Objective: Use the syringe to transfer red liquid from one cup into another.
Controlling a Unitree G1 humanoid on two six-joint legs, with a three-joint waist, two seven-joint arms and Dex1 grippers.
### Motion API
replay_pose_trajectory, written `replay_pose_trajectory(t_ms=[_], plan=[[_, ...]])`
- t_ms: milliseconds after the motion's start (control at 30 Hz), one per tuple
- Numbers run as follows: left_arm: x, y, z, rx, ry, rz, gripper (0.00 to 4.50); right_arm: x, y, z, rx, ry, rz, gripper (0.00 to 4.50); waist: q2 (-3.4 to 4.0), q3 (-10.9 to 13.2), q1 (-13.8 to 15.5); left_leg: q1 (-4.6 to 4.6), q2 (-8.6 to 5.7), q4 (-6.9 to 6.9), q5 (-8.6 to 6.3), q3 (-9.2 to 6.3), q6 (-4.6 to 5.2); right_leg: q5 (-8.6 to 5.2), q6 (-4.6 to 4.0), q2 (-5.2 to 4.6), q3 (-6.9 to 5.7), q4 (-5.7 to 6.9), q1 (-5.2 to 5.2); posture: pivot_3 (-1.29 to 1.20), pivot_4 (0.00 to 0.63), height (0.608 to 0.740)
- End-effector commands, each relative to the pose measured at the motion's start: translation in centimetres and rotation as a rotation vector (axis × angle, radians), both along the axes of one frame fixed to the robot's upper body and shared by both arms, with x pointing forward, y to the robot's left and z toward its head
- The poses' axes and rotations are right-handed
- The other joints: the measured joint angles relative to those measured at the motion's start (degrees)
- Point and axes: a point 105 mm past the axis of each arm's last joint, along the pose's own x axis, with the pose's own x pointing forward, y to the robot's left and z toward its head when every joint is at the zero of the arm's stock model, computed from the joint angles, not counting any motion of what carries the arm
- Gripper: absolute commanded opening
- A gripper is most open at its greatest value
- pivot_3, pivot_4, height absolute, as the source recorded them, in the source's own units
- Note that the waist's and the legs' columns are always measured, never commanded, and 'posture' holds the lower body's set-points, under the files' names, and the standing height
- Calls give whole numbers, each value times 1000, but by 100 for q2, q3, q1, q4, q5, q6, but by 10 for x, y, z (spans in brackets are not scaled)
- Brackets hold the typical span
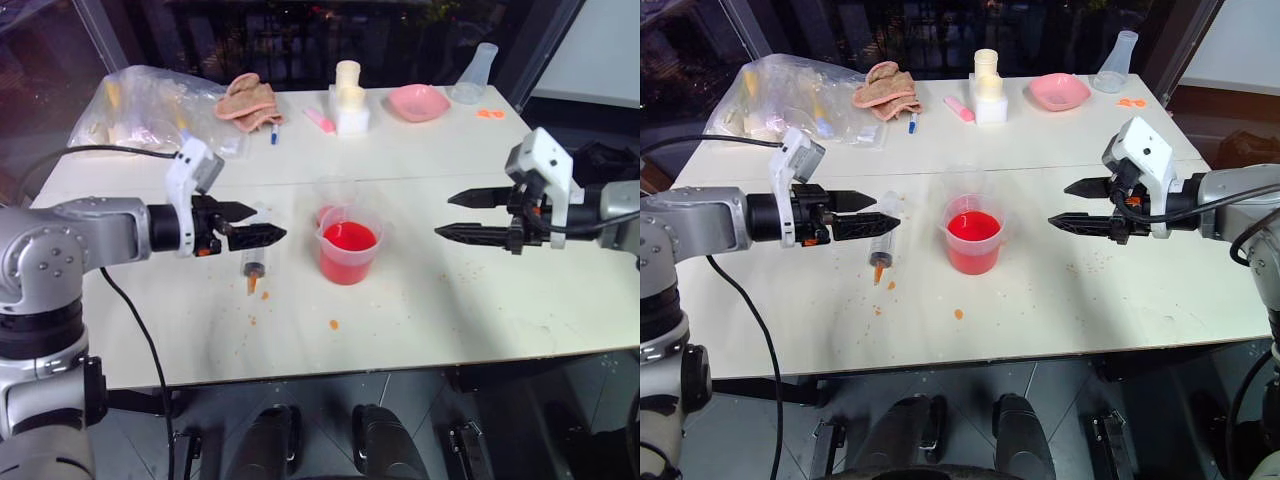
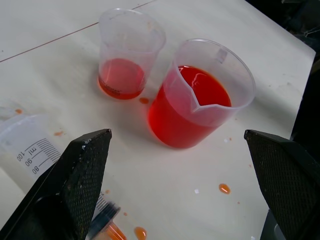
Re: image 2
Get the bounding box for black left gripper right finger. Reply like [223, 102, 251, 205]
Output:
[243, 129, 320, 240]

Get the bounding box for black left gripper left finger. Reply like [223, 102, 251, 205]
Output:
[0, 128, 113, 240]

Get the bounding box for small clear plastic beaker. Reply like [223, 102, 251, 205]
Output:
[97, 7, 167, 101]

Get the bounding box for large clear plastic beaker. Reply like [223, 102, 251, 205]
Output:
[147, 38, 257, 150]

